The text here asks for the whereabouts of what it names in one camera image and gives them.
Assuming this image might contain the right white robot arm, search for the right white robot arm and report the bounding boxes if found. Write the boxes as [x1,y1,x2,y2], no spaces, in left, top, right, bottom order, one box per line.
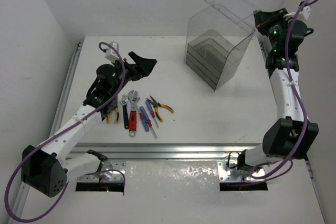
[230,7,319,178]

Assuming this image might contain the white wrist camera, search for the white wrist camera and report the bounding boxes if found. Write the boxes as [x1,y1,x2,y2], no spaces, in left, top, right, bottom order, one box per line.
[105,42,119,63]
[284,6,311,21]

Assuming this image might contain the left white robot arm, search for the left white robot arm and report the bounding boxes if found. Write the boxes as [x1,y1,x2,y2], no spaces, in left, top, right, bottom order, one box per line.
[21,52,157,197]

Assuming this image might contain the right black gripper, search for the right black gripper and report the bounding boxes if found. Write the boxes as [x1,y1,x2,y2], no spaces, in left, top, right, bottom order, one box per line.
[254,7,291,51]

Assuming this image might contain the red handled adjustable wrench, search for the red handled adjustable wrench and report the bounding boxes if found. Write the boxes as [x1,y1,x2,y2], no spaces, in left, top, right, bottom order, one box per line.
[128,90,140,137]

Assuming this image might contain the yellow combination pliers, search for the yellow combination pliers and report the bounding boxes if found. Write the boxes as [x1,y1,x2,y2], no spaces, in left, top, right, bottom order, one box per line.
[106,107,120,124]

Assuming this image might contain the large blue screwdriver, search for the large blue screwdriver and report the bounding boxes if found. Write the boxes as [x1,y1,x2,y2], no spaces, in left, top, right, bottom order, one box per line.
[140,106,158,138]

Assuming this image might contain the clear plastic drawer container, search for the clear plastic drawer container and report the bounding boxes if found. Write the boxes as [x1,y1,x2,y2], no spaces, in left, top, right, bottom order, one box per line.
[184,0,260,91]

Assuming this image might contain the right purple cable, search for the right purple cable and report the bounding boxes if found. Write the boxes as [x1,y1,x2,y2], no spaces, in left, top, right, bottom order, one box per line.
[248,0,324,182]

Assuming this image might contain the small blue screwdriver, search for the small blue screwdriver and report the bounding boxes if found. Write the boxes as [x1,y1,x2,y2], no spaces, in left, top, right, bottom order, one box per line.
[145,99,159,128]

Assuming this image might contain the yellow needle nose pliers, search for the yellow needle nose pliers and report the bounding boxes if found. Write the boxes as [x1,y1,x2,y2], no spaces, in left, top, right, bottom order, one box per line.
[146,96,175,122]

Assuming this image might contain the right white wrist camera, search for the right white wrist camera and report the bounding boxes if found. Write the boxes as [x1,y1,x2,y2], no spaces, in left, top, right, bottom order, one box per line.
[284,6,311,21]

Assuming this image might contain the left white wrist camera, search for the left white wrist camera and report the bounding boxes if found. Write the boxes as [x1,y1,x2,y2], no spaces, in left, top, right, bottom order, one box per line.
[105,42,119,63]

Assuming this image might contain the aluminium table frame rail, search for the aluminium table frame rail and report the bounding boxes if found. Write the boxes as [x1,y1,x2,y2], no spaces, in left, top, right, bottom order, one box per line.
[10,37,316,219]

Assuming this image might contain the black handled adjustable wrench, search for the black handled adjustable wrench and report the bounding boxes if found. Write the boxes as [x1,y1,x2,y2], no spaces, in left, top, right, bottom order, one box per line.
[120,94,129,130]

